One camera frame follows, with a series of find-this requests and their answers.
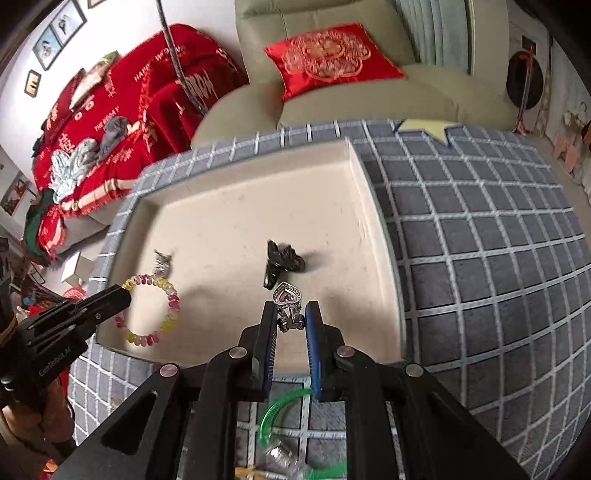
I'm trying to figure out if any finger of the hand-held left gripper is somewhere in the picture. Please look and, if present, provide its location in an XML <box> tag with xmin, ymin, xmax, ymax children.
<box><xmin>60</xmin><ymin>285</ymin><xmax>133</xmax><ymax>334</ymax></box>

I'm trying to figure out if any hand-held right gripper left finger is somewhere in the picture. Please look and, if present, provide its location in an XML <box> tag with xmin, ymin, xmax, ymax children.
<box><xmin>76</xmin><ymin>301</ymin><xmax>280</xmax><ymax>480</ymax></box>

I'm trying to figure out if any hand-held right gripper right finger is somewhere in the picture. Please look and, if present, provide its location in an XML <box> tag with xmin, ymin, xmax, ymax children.
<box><xmin>304</xmin><ymin>301</ymin><xmax>527</xmax><ymax>480</ymax></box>

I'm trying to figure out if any green translucent bangle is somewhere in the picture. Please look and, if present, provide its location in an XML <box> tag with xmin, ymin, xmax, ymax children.
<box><xmin>260</xmin><ymin>387</ymin><xmax>348</xmax><ymax>480</ymax></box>

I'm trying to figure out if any silver heart ring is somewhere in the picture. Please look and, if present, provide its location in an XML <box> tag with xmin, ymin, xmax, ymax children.
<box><xmin>276</xmin><ymin>281</ymin><xmax>306</xmax><ymax>334</ymax></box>

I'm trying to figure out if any multicoloured bead bracelet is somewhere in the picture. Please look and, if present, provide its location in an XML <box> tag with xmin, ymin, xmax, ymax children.
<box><xmin>115</xmin><ymin>273</ymin><xmax>182</xmax><ymax>348</ymax></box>

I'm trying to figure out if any silver rhinestone hair clip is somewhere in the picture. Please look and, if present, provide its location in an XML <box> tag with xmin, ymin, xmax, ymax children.
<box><xmin>263</xmin><ymin>443</ymin><xmax>319</xmax><ymax>480</ymax></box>

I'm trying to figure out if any yellow translucent bangle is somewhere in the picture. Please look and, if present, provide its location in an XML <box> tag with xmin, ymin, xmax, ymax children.
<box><xmin>235</xmin><ymin>466</ymin><xmax>278</xmax><ymax>480</ymax></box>

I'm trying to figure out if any beige square tray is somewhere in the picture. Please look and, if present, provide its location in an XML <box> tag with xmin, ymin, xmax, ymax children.
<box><xmin>95</xmin><ymin>137</ymin><xmax>409</xmax><ymax>370</ymax></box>

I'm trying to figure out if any person's left hand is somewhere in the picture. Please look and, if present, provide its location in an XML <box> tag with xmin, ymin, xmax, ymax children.
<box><xmin>0</xmin><ymin>376</ymin><xmax>75</xmax><ymax>468</ymax></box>

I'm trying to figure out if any white box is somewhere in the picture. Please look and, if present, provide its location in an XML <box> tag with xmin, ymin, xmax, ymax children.
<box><xmin>60</xmin><ymin>251</ymin><xmax>95</xmax><ymax>289</ymax></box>

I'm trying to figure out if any grey sofa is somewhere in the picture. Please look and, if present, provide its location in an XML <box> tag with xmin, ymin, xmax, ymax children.
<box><xmin>55</xmin><ymin>215</ymin><xmax>112</xmax><ymax>256</ymax></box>

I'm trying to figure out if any black hair clip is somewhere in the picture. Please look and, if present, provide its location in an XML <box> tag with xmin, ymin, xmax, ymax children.
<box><xmin>263</xmin><ymin>239</ymin><xmax>306</xmax><ymax>291</ymax></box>

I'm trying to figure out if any green cloth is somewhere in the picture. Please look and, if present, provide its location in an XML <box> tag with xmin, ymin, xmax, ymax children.
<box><xmin>22</xmin><ymin>189</ymin><xmax>65</xmax><ymax>267</ymax></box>

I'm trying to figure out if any light grey knitted cloth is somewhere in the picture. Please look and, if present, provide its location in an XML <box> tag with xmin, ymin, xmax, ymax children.
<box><xmin>50</xmin><ymin>141</ymin><xmax>100</xmax><ymax>204</ymax></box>

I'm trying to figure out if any dark grey cloth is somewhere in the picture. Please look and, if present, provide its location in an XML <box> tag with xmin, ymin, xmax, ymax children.
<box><xmin>95</xmin><ymin>115</ymin><xmax>131</xmax><ymax>155</ymax></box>

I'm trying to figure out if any grey checked table cloth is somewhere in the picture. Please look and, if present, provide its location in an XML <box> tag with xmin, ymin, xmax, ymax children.
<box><xmin>67</xmin><ymin>117</ymin><xmax>583</xmax><ymax>480</ymax></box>

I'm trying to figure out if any red printed blanket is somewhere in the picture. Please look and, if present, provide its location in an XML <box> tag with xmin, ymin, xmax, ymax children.
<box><xmin>30</xmin><ymin>23</ymin><xmax>250</xmax><ymax>259</ymax></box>

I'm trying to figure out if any grey-green armchair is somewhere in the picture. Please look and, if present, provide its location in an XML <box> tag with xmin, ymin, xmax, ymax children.
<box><xmin>190</xmin><ymin>0</ymin><xmax>518</xmax><ymax>151</ymax></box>

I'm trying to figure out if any pale yellow star sticker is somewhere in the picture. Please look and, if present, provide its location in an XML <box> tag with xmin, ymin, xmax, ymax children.
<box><xmin>397</xmin><ymin>117</ymin><xmax>458</xmax><ymax>149</ymax></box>

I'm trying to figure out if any red embroidered cushion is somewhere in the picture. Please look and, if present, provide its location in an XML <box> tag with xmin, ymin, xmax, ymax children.
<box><xmin>263</xmin><ymin>22</ymin><xmax>407</xmax><ymax>102</ymax></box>

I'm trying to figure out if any white appliance with round door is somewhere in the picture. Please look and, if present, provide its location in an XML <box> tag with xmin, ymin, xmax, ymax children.
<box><xmin>505</xmin><ymin>34</ymin><xmax>552</xmax><ymax>112</ymax></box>

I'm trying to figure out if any pale blue curtain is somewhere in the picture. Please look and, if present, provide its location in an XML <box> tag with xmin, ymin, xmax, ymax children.
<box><xmin>394</xmin><ymin>0</ymin><xmax>476</xmax><ymax>75</ymax></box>

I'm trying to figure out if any dark hanging cable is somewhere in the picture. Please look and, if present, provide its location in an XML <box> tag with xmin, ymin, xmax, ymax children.
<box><xmin>154</xmin><ymin>0</ymin><xmax>208</xmax><ymax>116</ymax></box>

